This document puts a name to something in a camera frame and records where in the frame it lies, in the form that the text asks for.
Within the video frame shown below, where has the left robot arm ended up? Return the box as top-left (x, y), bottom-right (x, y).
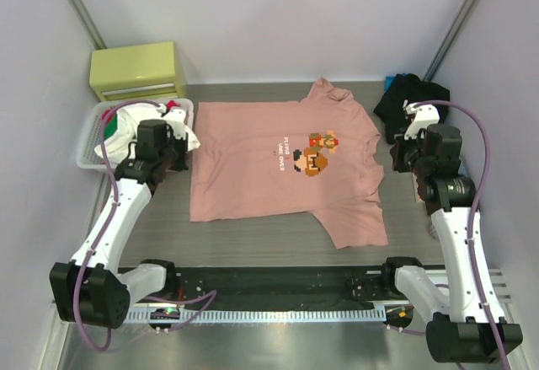
top-left (49, 119), bottom-right (189, 329)

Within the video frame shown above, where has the left aluminium corner post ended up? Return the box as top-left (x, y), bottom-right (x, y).
top-left (67, 0), bottom-right (107, 50)

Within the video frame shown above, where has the white t-shirt in basket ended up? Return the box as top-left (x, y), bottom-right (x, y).
top-left (104, 104), bottom-right (200, 164)

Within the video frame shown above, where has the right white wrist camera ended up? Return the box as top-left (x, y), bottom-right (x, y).
top-left (403, 101), bottom-right (440, 140)

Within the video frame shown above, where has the pink printed t-shirt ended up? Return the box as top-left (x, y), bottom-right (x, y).
top-left (189, 79), bottom-right (387, 249)

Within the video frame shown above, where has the white plastic basket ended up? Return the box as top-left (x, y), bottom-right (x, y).
top-left (76, 98), bottom-right (195, 173)

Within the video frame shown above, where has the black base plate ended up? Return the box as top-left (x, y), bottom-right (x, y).
top-left (152, 264), bottom-right (407, 312)

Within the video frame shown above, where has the dark blue book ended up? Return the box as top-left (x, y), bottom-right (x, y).
top-left (458, 158), bottom-right (470, 177)

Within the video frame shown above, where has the red green garment in basket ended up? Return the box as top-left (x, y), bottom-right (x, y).
top-left (101, 99), bottom-right (182, 140)

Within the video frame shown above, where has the aluminium frame rail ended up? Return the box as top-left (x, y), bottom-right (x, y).
top-left (50, 268), bottom-right (515, 306)

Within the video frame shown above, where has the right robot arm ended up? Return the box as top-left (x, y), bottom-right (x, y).
top-left (379, 123), bottom-right (523, 363)

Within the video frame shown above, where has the clear plastic cup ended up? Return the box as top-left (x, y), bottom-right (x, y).
top-left (429, 224), bottom-right (439, 240)

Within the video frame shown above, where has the slotted cable duct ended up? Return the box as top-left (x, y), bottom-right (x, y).
top-left (124, 305), bottom-right (387, 324)

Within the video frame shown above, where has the right aluminium corner post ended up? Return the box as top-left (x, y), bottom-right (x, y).
top-left (423, 0), bottom-right (480, 82)

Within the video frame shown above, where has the black folded t-shirt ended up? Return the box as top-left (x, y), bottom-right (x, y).
top-left (374, 73), bottom-right (451, 145)

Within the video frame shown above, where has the blue folded garment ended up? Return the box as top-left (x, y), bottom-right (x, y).
top-left (384, 75), bottom-right (396, 91)

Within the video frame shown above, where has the yellow-green drawer box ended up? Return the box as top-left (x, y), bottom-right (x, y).
top-left (89, 41), bottom-right (187, 101)

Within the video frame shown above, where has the aluminium corner post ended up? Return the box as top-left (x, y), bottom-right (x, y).
top-left (423, 0), bottom-right (480, 82)
top-left (67, 0), bottom-right (107, 50)

